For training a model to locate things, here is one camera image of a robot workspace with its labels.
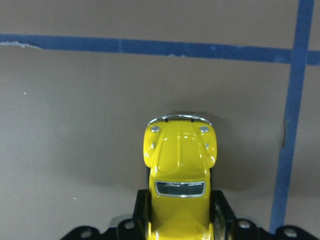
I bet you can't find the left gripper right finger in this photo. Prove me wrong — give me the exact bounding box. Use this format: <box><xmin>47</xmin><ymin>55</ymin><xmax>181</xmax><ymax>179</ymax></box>
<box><xmin>210</xmin><ymin>190</ymin><xmax>317</xmax><ymax>240</ymax></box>

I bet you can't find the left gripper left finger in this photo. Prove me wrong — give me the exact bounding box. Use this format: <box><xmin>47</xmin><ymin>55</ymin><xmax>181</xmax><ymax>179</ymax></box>
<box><xmin>62</xmin><ymin>189</ymin><xmax>151</xmax><ymax>240</ymax></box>

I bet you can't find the yellow beetle toy car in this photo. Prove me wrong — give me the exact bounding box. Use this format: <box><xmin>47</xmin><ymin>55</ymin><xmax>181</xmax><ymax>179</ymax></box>
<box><xmin>143</xmin><ymin>114</ymin><xmax>217</xmax><ymax>240</ymax></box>

